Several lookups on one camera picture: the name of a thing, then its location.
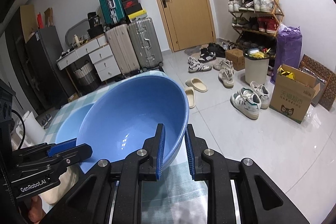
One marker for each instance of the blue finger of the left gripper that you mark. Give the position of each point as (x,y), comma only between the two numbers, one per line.
(61,147)

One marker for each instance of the woven laundry basket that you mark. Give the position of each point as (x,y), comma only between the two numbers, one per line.
(86,76)

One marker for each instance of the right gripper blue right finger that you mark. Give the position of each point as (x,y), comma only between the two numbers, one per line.
(191,145)

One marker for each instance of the wooden shoe rack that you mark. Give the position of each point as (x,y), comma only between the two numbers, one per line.
(257,23)

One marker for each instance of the grey white sneaker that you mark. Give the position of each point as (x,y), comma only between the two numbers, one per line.
(196,66)

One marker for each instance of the beige slipper far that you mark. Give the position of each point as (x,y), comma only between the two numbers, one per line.
(197,84)

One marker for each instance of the cream plate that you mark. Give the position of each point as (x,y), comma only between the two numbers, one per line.
(67,181)

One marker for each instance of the brown patterned doormat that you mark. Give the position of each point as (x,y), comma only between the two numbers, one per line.
(324,76)

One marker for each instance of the stack of shoe boxes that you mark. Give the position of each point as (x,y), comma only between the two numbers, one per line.
(134,9)

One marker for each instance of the teal suitcase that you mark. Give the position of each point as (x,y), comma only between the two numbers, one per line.
(113,11)

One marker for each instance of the white electric kettle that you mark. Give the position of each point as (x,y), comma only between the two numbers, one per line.
(34,133)

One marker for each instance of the beige slipper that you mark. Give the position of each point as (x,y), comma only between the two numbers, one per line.
(190,93)
(197,84)

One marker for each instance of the white green sneaker right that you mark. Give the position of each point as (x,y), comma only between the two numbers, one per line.
(262,92)

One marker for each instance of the teal checked tablecloth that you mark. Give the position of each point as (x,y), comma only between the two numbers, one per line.
(127,191)

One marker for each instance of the purple bag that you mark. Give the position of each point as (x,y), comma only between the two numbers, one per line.
(288,48)

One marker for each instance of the white trash bin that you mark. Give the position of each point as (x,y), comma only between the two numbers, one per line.
(256,66)

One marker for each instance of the small brown cardboard box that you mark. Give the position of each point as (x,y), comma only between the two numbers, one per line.
(236,56)

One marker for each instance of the white green sneaker left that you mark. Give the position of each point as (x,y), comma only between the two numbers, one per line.
(247,102)

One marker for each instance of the blue bowl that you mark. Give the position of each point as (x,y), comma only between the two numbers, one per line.
(121,120)
(71,126)

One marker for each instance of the left hand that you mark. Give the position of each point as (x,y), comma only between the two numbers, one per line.
(36,212)

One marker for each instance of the open cardboard box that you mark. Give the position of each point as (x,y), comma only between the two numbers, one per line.
(293,92)

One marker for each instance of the white green sneaker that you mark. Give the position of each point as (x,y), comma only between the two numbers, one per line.
(262,92)
(247,102)

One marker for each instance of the beige sneaker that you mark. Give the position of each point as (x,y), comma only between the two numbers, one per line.
(226,77)

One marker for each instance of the silver suitcase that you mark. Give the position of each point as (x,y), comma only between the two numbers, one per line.
(146,45)

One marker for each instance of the white dressing desk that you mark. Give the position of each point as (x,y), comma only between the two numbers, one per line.
(100,54)

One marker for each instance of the beige slipper near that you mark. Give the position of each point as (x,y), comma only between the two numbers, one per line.
(190,93)

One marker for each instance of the black refrigerator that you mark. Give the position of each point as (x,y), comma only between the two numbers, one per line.
(34,63)

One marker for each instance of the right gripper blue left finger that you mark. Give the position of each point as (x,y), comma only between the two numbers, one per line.
(159,146)

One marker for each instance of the beige suitcase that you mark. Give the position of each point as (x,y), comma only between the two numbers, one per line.
(122,48)

